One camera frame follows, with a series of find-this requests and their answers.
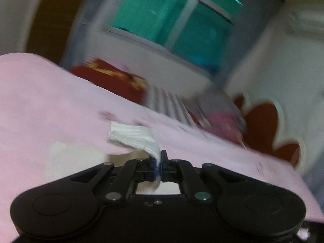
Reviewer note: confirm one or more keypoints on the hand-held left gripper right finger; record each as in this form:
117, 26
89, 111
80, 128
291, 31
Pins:
162, 170

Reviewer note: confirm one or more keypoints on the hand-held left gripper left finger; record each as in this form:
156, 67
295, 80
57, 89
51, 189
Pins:
153, 170

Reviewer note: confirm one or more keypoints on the white knitted garment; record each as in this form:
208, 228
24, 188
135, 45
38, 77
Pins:
131, 136

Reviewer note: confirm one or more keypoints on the stack of folded clothes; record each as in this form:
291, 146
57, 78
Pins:
220, 121

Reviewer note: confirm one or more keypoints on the grey striped pillow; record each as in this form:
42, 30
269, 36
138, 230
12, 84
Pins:
167, 103

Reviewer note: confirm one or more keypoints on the red patterned pillow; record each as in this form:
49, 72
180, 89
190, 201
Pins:
111, 81

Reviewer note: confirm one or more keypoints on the red flower-shaped headboard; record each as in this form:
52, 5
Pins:
263, 124

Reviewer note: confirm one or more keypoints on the pink floral bedsheet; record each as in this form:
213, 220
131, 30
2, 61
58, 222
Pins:
50, 101

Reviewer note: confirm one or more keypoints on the grey curtain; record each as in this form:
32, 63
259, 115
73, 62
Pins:
81, 25
250, 43

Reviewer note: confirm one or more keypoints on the brown wooden wardrobe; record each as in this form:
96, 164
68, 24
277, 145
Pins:
53, 15

